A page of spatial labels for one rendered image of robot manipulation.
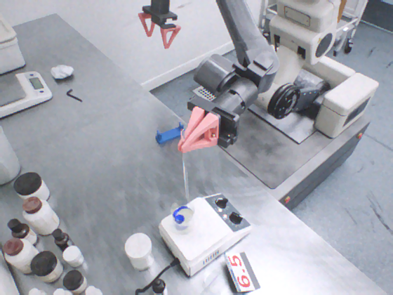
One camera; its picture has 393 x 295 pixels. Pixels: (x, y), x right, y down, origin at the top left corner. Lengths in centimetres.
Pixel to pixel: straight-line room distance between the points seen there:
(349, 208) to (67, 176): 147
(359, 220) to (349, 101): 67
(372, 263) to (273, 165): 70
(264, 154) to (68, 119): 88
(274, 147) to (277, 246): 79
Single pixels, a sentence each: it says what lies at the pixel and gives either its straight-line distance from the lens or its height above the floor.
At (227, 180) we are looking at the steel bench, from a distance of 91.
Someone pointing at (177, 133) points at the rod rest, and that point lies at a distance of 102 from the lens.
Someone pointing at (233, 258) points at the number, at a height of 77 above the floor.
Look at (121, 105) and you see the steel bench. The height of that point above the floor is 75.
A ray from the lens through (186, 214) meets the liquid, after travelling 70.
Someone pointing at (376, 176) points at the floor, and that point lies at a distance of 213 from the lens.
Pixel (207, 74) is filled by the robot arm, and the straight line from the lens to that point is 62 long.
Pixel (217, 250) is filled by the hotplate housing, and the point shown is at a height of 80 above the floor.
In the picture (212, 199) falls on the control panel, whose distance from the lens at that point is 81.
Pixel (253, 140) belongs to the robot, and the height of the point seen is 37.
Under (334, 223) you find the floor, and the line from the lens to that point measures 183.
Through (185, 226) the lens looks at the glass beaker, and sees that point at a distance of 69.
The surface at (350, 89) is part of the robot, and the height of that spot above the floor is 58.
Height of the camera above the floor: 149
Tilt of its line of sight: 49 degrees down
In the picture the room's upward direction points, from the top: straight up
